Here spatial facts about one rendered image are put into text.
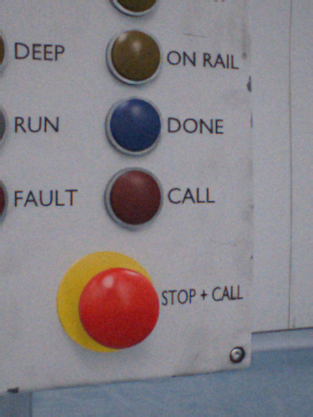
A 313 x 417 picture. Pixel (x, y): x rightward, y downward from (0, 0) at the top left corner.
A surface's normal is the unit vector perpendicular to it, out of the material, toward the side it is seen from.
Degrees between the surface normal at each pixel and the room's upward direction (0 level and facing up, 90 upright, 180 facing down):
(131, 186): 87
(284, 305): 90
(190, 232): 90
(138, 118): 87
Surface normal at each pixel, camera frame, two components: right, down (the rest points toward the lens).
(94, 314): -0.06, 0.09
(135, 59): 0.35, 0.10
